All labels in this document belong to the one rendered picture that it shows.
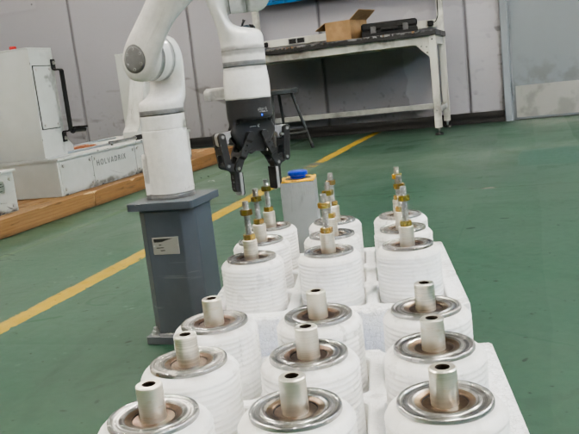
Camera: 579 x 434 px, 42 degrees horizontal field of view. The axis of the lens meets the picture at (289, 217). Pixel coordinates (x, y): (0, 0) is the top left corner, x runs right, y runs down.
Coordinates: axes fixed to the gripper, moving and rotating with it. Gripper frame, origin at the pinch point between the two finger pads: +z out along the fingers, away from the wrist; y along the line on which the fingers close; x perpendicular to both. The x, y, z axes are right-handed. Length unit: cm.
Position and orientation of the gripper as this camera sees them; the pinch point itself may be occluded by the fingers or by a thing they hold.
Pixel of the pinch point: (257, 183)
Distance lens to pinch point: 124.8
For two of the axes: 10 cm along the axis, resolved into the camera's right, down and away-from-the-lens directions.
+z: 1.0, 9.8, 1.9
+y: 8.2, -1.9, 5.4
